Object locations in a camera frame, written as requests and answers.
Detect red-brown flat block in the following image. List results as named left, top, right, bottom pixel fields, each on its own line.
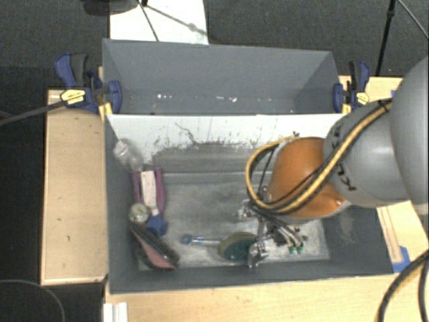
left=131, top=230, right=178, bottom=271

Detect clear plastic bottle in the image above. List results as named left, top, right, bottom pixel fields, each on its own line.
left=113, top=138, right=145, bottom=174

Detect pale wood board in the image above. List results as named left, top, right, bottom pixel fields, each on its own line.
left=40, top=89, right=110, bottom=286

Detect metal tool with blue handle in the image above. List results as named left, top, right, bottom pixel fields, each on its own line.
left=180, top=233, right=223, bottom=248

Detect grey metal bin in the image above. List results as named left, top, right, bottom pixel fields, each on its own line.
left=101, top=38, right=395, bottom=295

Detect grey-white ball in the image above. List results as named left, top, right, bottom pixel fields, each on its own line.
left=127, top=203, right=151, bottom=224

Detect white bottle with blue cap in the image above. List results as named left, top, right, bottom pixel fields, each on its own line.
left=139, top=170, right=168, bottom=237

